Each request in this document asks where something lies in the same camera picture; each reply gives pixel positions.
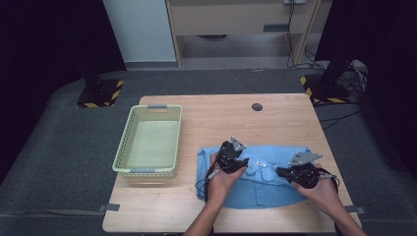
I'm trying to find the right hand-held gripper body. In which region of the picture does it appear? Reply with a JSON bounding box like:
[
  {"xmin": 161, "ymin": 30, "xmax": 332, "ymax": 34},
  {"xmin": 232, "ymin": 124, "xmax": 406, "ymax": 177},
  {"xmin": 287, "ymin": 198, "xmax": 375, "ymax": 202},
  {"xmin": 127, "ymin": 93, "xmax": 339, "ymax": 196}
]
[{"xmin": 282, "ymin": 151, "xmax": 329, "ymax": 190}]

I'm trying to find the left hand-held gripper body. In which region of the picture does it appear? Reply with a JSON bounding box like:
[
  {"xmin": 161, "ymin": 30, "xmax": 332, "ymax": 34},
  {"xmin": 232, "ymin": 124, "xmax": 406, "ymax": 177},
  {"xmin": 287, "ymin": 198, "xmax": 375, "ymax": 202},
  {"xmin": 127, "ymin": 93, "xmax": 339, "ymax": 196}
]
[{"xmin": 215, "ymin": 136, "xmax": 248, "ymax": 175}]

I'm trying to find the blue shirt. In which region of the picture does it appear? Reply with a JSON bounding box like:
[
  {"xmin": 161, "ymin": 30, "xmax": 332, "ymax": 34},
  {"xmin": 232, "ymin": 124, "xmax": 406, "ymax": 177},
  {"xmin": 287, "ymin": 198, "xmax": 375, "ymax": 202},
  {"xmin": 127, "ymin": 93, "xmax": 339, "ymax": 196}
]
[{"xmin": 196, "ymin": 145, "xmax": 312, "ymax": 210}]

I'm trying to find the pale green plastic basket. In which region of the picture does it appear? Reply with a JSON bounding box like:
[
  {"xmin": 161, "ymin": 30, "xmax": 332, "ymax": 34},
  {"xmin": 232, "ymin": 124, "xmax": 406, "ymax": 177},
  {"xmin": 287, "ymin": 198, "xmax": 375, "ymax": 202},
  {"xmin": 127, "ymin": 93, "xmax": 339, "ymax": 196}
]
[{"xmin": 111, "ymin": 103, "xmax": 183, "ymax": 180}]

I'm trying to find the person's left hand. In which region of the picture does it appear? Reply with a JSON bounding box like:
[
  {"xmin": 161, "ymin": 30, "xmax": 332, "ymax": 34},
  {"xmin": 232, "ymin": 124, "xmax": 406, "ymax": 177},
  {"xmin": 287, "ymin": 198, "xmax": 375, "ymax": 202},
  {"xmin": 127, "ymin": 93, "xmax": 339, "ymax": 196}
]
[{"xmin": 206, "ymin": 151, "xmax": 248, "ymax": 208}]

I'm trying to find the person's right hand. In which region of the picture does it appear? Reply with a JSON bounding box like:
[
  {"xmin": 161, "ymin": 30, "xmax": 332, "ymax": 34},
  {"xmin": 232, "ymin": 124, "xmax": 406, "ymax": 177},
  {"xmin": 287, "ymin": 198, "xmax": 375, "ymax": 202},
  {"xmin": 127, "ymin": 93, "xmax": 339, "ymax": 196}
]
[{"xmin": 290, "ymin": 162, "xmax": 342, "ymax": 215}]

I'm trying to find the grey tape strip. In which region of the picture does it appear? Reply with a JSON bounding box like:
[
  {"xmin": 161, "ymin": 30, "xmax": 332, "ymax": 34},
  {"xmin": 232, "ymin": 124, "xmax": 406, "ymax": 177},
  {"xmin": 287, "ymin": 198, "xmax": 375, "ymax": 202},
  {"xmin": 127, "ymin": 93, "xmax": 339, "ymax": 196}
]
[
  {"xmin": 343, "ymin": 205, "xmax": 366, "ymax": 215},
  {"xmin": 97, "ymin": 203, "xmax": 121, "ymax": 213}
]

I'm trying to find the black stand with striped base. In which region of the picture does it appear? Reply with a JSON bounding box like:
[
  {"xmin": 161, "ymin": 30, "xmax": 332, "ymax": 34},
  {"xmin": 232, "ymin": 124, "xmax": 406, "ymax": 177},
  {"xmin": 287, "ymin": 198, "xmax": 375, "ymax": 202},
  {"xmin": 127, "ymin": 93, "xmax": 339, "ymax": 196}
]
[
  {"xmin": 299, "ymin": 58, "xmax": 354, "ymax": 105},
  {"xmin": 65, "ymin": 32, "xmax": 125, "ymax": 109}
]

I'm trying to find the dark curtain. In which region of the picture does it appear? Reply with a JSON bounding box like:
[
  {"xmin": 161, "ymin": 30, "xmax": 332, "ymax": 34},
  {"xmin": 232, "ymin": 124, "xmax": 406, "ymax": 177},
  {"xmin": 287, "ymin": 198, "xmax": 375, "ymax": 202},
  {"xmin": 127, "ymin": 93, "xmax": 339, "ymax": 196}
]
[
  {"xmin": 314, "ymin": 0, "xmax": 417, "ymax": 180},
  {"xmin": 0, "ymin": 0, "xmax": 128, "ymax": 178}
]

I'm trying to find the white cabinet panel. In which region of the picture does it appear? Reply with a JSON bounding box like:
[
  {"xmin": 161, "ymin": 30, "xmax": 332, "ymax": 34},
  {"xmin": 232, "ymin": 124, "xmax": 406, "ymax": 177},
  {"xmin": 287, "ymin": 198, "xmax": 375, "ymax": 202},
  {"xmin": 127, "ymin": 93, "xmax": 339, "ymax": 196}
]
[{"xmin": 102, "ymin": 0, "xmax": 178, "ymax": 63}]

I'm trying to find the right hand-held gripper cable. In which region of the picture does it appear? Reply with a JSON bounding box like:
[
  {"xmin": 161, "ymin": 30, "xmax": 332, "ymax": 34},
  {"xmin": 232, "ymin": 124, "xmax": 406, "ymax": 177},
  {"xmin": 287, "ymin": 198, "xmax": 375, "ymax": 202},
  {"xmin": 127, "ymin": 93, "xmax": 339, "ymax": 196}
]
[{"xmin": 315, "ymin": 167, "xmax": 340, "ymax": 195}]

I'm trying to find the hand-held gripper cable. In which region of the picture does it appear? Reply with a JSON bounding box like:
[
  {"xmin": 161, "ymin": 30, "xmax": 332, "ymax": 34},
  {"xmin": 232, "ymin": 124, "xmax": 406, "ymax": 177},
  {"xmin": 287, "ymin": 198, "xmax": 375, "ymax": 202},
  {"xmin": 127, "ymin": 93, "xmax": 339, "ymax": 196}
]
[
  {"xmin": 194, "ymin": 166, "xmax": 221, "ymax": 203},
  {"xmin": 315, "ymin": 167, "xmax": 340, "ymax": 195}
]

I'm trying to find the left hand-held gripper cable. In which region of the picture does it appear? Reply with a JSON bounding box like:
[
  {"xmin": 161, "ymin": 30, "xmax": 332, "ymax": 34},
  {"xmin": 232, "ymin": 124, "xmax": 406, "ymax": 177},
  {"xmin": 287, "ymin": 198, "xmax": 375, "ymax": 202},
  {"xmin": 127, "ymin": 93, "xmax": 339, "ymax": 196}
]
[{"xmin": 194, "ymin": 166, "xmax": 221, "ymax": 203}]

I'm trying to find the black floor cable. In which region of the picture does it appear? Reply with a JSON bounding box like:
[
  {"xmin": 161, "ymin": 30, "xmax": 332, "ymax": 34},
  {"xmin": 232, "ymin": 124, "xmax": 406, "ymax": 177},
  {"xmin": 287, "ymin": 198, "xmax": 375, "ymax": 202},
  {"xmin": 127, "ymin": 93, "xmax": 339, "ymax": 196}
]
[{"xmin": 319, "ymin": 109, "xmax": 364, "ymax": 131}]

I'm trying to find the tangled cable bundle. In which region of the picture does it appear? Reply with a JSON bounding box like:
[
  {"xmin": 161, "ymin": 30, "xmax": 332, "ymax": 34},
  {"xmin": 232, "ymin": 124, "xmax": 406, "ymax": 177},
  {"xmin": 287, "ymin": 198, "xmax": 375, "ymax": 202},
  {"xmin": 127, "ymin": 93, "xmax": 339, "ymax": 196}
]
[{"xmin": 340, "ymin": 60, "xmax": 369, "ymax": 96}]

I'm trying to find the black hanging cable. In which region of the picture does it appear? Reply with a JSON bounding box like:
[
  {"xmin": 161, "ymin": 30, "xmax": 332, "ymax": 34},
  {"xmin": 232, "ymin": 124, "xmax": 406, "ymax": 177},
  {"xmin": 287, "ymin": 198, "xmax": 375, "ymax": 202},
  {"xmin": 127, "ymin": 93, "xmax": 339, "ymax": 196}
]
[{"xmin": 285, "ymin": 0, "xmax": 328, "ymax": 71}]

